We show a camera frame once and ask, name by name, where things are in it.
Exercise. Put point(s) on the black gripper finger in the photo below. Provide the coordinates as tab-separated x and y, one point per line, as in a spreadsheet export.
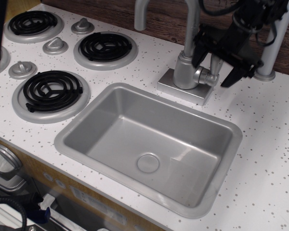
200	52
233	77

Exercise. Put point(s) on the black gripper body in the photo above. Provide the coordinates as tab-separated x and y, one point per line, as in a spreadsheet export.
233	44

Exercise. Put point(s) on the silver faucet lever handle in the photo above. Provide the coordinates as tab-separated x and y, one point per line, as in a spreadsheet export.
210	76

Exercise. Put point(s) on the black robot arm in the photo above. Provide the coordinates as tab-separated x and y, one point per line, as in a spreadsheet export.
268	11

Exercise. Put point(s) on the grey support pole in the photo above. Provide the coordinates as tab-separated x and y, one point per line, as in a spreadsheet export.
269	55

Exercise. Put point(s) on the silver toy faucet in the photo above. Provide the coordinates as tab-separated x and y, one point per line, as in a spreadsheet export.
179	81

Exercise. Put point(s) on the back right stove burner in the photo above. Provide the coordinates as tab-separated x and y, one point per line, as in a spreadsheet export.
104	51

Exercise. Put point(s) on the grey plastic sink basin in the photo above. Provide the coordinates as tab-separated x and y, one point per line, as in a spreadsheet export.
174	155

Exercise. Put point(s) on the silver knob back right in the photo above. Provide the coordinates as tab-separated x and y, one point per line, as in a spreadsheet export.
82	27

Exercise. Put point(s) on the silver knob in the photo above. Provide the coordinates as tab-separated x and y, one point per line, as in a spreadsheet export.
55	46
82	27
22	70

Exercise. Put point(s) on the silver knob middle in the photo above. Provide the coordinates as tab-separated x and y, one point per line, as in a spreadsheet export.
55	46

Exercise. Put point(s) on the front right stove burner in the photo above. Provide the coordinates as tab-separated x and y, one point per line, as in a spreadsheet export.
50	97

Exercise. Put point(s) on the back left stove burner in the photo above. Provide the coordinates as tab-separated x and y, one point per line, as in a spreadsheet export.
33	27

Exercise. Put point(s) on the silver knob front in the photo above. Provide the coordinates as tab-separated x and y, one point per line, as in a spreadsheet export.
22	70

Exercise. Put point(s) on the silver oven door handle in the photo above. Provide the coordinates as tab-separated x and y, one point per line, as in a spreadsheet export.
10	164

